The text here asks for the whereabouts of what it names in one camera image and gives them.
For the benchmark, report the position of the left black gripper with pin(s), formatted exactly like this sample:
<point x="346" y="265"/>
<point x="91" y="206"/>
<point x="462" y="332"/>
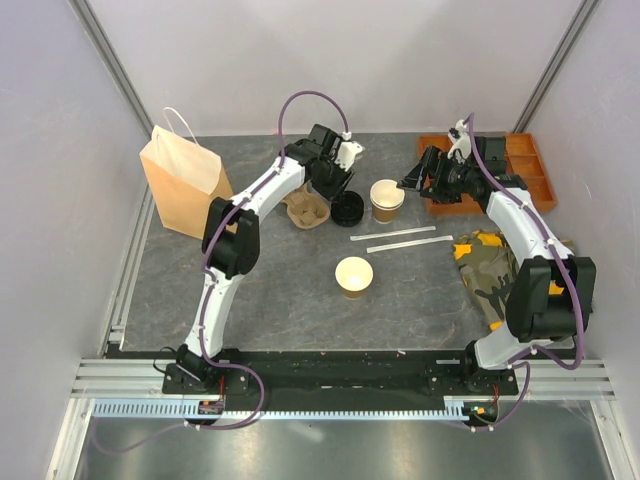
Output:
<point x="340" y="186"/>

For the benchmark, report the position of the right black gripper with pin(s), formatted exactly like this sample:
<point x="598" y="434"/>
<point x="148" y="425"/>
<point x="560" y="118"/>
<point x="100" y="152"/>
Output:
<point x="417" y="176"/>

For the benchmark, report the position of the stack of black lids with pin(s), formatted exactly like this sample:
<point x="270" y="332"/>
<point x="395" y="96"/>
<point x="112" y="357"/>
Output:
<point x="348" y="210"/>

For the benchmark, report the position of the stack of paper cups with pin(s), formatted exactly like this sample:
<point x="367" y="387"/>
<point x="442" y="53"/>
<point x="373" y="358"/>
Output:
<point x="386" y="199"/>

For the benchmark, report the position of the single brown paper cup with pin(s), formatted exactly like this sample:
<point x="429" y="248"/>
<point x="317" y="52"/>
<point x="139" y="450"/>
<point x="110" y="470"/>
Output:
<point x="354" y="275"/>

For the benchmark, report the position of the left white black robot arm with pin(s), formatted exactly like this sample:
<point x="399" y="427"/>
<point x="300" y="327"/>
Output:
<point x="231" y="242"/>

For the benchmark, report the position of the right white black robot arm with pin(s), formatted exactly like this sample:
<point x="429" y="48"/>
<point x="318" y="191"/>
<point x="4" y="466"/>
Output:
<point x="510" y="206"/>

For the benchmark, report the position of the cardboard cup carrier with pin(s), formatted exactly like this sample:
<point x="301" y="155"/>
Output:
<point x="307" y="210"/>

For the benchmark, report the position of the upper wrapped straw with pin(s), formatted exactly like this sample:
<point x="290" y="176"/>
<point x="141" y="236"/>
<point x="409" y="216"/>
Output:
<point x="391" y="233"/>

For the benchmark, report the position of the wrapped straw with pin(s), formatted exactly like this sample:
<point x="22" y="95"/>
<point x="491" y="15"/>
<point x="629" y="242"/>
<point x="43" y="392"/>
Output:
<point x="391" y="233"/>
<point x="409" y="244"/>

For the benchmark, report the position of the lower wrapped straw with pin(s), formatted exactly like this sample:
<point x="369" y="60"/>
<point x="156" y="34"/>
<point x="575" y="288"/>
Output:
<point x="409" y="244"/>

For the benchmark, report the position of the camouflage cloth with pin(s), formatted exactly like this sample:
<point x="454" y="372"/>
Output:
<point x="485" y="270"/>

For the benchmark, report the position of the orange compartment tray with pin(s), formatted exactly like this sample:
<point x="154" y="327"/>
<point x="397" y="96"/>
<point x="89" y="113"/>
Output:
<point x="523" y="159"/>

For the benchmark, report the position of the brown paper bag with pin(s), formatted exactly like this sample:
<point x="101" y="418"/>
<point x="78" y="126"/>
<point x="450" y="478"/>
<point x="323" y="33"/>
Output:
<point x="184" y="178"/>

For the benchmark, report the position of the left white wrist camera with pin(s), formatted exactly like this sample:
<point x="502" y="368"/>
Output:
<point x="349" y="151"/>

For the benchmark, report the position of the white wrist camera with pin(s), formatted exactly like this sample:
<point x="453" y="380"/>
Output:
<point x="349" y="151"/>
<point x="461" y="144"/>

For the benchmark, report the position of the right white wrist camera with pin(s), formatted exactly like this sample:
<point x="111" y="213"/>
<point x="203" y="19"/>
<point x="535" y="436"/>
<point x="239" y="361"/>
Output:
<point x="461" y="144"/>

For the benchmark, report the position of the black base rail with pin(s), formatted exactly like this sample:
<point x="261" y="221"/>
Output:
<point x="342" y="379"/>

